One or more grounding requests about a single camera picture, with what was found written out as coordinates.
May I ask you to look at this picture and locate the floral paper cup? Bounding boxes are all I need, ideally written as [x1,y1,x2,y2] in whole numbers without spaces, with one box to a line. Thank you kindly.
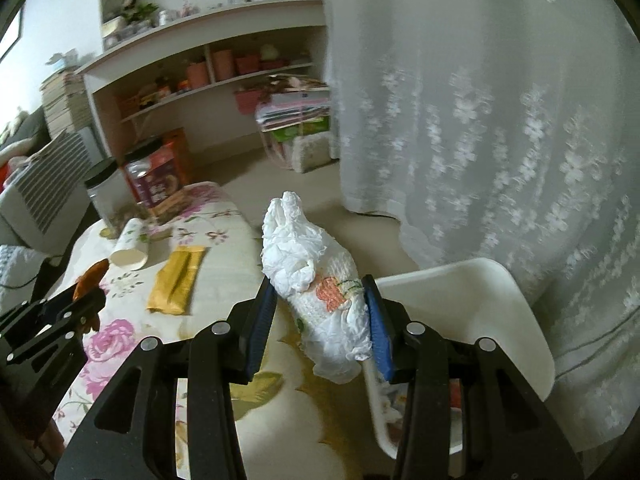
[108,217,151,272]

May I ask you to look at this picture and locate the purple label jar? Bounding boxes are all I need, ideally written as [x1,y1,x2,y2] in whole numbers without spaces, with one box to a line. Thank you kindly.
[122,139,184,209]

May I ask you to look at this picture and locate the framed wall picture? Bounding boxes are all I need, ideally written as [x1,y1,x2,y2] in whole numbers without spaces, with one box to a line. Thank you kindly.
[0,4,27,63]

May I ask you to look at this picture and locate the small potted plant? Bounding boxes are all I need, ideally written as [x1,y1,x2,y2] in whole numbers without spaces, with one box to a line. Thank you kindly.
[119,0,162,27]

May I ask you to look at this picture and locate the white fluffy bag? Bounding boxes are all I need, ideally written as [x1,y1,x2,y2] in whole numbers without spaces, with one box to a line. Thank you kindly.
[292,132,334,174]

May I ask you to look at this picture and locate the yellow foil packet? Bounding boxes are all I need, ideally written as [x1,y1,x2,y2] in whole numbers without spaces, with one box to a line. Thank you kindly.
[146,245,209,317]

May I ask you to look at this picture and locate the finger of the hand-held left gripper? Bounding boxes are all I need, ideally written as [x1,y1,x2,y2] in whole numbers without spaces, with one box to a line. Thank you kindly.
[0,299,68,335]
[5,287,109,367]

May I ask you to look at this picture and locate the brown flat packet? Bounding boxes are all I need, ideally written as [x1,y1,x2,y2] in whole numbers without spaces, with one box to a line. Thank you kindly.
[149,189,197,227]

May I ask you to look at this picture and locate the orange cardboard box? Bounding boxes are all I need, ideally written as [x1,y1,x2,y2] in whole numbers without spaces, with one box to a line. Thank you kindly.
[160,128,196,187]

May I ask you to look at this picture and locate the short pink canister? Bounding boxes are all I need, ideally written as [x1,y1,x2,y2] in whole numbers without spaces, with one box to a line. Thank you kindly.
[185,60,211,89]

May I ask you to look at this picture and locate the stack of folded cloths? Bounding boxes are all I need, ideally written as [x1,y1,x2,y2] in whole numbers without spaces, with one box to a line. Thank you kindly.
[255,87,333,134]

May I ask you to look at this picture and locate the tall pink canister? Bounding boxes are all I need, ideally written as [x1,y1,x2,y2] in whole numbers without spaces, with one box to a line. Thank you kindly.
[210,49,237,82]

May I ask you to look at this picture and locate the white quilted cushion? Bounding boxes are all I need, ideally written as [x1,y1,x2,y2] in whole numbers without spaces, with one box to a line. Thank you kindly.
[0,245,47,292]

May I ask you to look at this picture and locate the pink basket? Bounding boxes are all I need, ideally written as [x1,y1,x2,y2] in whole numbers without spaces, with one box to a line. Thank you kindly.
[233,87,267,117]

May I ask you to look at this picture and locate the white packet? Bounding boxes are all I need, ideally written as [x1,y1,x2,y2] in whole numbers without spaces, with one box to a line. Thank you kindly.
[261,190,375,385]

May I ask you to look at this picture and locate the orange snack item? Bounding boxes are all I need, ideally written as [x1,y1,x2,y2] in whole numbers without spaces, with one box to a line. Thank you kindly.
[72,258,111,303]

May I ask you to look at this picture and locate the stack of books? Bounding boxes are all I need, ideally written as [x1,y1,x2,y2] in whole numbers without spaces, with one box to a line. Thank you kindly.
[40,70,94,134]

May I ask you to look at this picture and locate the white lace curtain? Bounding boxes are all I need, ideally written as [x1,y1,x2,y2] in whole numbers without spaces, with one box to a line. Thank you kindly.
[310,0,640,455]

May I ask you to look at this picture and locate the clear jar with black lid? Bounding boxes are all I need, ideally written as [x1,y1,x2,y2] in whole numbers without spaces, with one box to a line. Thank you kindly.
[83,156,134,229]

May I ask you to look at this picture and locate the white wooden shelf unit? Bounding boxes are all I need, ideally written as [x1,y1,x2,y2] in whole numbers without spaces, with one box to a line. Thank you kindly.
[75,0,334,171]

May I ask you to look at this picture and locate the white plastic bin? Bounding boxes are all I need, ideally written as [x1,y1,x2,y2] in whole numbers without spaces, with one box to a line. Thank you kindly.
[362,257,557,462]

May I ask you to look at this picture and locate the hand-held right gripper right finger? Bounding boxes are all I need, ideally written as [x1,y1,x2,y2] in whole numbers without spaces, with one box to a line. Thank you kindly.
[361,274,586,480]

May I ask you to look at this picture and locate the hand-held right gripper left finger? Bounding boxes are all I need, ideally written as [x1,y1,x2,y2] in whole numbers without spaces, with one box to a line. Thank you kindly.
[54,274,278,480]

